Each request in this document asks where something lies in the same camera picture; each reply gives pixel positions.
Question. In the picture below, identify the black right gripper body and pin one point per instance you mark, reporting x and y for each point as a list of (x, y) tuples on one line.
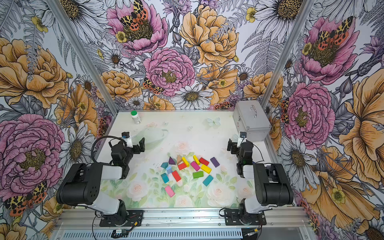
[(235, 147)]

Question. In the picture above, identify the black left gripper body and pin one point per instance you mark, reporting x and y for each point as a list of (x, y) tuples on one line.
[(133, 146)]

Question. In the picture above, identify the red block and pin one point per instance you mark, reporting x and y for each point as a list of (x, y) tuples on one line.
[(176, 176), (182, 166), (204, 162)]

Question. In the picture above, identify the magenta block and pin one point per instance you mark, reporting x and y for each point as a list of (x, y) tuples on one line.
[(195, 166)]

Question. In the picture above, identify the green block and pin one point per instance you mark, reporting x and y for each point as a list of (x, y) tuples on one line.
[(198, 174)]

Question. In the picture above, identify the yellow block long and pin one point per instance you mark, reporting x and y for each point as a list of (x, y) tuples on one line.
[(185, 161)]

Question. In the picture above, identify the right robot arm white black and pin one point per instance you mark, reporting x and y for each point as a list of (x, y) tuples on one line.
[(271, 184)]

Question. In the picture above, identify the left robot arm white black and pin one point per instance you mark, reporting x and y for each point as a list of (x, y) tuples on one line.
[(82, 186)]

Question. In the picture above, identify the purple rectangular block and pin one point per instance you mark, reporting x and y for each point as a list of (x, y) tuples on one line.
[(215, 162)]

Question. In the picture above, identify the teal block upper left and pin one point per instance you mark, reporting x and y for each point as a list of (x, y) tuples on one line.
[(164, 165)]

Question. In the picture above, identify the teal block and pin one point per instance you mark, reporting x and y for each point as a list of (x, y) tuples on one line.
[(164, 165), (165, 178), (208, 180)]

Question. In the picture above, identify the silver metal first-aid case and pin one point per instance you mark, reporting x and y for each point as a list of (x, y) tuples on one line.
[(250, 117)]

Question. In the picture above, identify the white bottle green cap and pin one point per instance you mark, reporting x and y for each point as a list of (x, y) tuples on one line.
[(135, 116)]

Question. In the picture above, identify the purple triangle block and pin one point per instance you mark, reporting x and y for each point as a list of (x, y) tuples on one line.
[(172, 161)]

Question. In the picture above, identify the teal block right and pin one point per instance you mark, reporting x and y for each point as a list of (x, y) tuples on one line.
[(208, 180)]

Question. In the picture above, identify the natural wood triangle block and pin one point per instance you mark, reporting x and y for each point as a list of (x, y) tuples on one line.
[(179, 159)]

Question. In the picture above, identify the pink block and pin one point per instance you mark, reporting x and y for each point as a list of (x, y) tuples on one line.
[(169, 191)]

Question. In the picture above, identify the small circuit board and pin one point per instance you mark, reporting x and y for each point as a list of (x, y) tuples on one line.
[(119, 233)]

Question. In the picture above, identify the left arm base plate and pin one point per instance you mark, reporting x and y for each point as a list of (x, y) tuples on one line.
[(129, 218)]

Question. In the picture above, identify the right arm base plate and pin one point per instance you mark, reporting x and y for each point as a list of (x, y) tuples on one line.
[(236, 217)]

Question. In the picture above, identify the aluminium front rail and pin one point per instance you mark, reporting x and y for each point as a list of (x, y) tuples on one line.
[(284, 223)]

